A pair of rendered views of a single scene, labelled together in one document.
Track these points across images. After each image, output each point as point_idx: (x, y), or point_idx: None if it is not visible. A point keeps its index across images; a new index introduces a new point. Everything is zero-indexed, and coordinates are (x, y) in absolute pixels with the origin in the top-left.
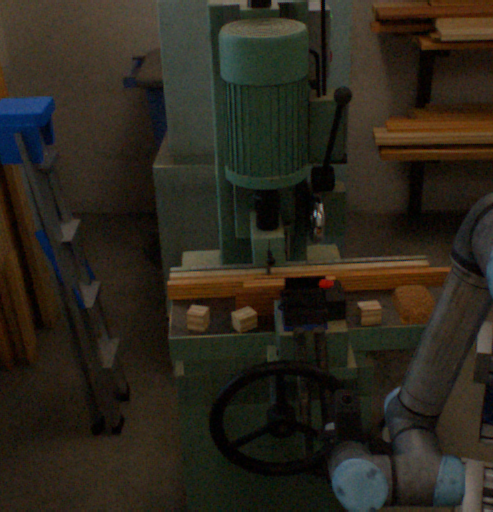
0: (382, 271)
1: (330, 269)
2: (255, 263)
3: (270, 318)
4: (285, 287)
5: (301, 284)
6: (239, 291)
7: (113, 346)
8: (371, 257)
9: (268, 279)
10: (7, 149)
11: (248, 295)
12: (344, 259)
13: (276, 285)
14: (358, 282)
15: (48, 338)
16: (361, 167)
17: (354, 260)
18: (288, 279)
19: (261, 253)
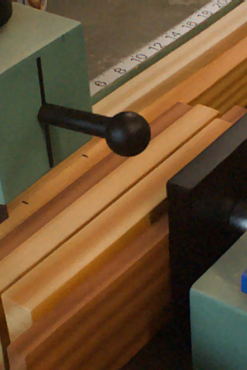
0: None
1: (143, 97)
2: (7, 192)
3: (156, 364)
4: (191, 217)
5: (230, 172)
6: (31, 341)
7: None
8: (190, 16)
9: (35, 234)
10: None
11: (68, 334)
12: (140, 52)
13: (127, 234)
14: (223, 98)
15: None
16: None
17: (167, 42)
18: (189, 178)
19: (20, 135)
